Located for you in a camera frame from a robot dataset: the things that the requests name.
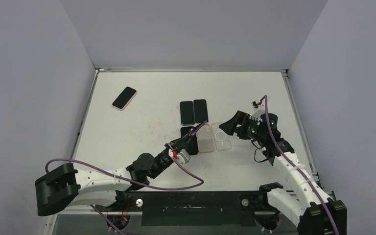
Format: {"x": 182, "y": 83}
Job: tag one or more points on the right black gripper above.
{"x": 242, "y": 124}

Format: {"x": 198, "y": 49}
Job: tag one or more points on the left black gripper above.
{"x": 176, "y": 145}

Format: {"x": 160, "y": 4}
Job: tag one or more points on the black phone case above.
{"x": 192, "y": 147}

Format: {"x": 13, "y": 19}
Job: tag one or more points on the clear phone case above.
{"x": 221, "y": 140}

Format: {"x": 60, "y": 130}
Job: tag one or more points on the beige phone case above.
{"x": 205, "y": 139}

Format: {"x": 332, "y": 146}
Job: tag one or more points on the black smartphone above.
{"x": 200, "y": 111}

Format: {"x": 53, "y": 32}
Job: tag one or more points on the phone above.
{"x": 124, "y": 98}
{"x": 187, "y": 116}

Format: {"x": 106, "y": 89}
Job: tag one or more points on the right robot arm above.
{"x": 312, "y": 211}

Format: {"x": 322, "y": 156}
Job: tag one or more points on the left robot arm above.
{"x": 76, "y": 183}

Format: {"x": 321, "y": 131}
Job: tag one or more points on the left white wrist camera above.
{"x": 183, "y": 157}

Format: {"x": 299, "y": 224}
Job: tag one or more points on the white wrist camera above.
{"x": 259, "y": 109}
{"x": 183, "y": 157}

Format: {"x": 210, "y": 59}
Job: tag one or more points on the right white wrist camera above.
{"x": 259, "y": 109}

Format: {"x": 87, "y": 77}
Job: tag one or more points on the aluminium table frame rail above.
{"x": 193, "y": 69}

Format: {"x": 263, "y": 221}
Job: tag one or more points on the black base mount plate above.
{"x": 194, "y": 208}

